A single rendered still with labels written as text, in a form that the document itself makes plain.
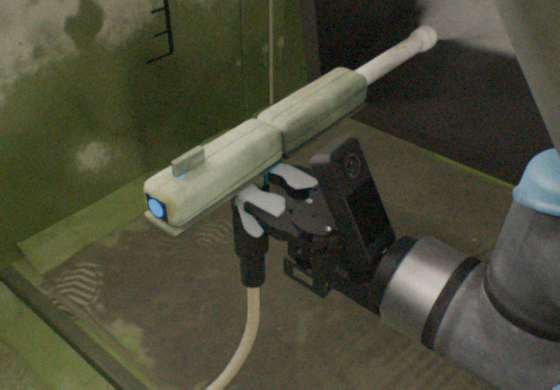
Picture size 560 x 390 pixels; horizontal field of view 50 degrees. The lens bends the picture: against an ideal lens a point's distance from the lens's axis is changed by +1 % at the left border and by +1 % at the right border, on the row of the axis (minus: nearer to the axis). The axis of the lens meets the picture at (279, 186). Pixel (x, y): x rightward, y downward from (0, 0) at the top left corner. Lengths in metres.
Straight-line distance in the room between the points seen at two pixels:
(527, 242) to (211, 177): 0.28
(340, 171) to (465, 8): 0.46
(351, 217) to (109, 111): 0.84
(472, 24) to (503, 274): 0.50
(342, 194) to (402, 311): 0.11
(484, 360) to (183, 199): 0.28
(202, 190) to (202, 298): 0.62
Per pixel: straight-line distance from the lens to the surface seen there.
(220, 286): 1.18
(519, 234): 0.45
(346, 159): 0.52
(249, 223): 0.63
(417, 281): 0.52
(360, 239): 0.54
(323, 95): 0.68
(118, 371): 1.09
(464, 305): 0.52
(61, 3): 1.18
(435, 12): 0.92
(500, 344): 0.50
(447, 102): 0.88
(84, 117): 1.27
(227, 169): 0.57
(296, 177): 0.63
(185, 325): 1.12
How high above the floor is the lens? 0.89
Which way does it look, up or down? 37 degrees down
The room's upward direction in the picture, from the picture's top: straight up
